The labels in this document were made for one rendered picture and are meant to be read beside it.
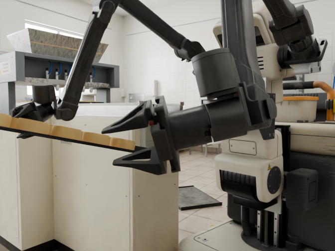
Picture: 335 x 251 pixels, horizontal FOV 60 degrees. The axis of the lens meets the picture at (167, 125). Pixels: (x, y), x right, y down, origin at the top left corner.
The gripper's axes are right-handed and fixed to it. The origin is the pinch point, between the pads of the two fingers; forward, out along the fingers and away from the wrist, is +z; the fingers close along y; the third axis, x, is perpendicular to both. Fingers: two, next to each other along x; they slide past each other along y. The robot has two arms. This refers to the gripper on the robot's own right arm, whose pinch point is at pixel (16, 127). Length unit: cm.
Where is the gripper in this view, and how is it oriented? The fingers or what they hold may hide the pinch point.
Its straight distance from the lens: 93.2
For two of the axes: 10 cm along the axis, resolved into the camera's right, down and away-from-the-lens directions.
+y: -3.1, -9.1, -2.7
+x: 9.5, -2.8, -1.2
